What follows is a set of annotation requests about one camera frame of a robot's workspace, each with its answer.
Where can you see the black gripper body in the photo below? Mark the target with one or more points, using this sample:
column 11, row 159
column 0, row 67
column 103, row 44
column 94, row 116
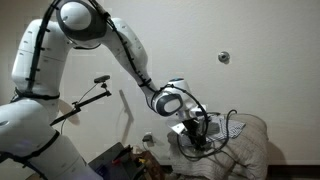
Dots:
column 192, row 126

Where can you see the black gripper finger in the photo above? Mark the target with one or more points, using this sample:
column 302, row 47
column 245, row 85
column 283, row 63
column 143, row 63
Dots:
column 202, row 140
column 194, row 140

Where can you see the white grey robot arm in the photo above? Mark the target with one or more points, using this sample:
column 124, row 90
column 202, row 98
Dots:
column 40, row 66

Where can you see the striped white grey cloth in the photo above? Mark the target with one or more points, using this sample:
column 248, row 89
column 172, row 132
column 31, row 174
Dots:
column 230, row 128

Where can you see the beige quilted blanket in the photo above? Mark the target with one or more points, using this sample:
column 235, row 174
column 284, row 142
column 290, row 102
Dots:
column 243, row 153

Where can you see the black flat equipment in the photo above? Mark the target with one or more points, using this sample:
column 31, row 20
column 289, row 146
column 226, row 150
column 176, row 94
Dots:
column 106, row 163

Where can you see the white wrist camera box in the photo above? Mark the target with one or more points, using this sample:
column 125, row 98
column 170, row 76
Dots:
column 176, row 128

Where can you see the grey wall power adapter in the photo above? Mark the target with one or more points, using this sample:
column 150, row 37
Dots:
column 148, row 138

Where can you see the round metal wall stopper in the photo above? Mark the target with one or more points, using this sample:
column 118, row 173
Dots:
column 223, row 56

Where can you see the black camera on stand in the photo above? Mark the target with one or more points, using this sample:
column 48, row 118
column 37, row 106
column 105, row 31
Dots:
column 101, row 79

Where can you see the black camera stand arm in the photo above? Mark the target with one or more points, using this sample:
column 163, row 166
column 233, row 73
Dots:
column 86, row 101

